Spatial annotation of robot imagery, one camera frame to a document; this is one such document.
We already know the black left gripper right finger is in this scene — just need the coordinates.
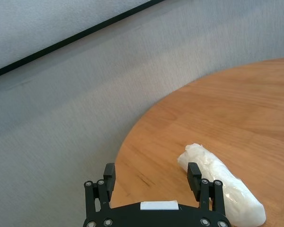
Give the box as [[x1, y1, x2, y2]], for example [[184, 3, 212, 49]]
[[187, 162, 226, 216]]

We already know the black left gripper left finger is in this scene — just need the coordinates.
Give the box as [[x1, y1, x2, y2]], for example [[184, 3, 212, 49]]
[[83, 162, 116, 220]]

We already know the white plastic-wrapped sandbag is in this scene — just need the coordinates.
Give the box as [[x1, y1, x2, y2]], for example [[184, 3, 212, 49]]
[[177, 142, 267, 227]]

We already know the black wall trim strip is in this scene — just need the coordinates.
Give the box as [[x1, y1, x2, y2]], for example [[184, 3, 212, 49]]
[[0, 0, 168, 81]]

